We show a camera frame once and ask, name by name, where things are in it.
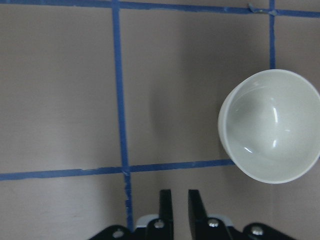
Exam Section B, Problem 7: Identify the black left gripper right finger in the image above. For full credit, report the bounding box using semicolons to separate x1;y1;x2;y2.
188;189;233;240

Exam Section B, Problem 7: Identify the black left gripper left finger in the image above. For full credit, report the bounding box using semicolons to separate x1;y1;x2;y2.
144;189;174;240

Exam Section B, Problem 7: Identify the cream ceramic bowl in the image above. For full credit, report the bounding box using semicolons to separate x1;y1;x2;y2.
217;69;320;184

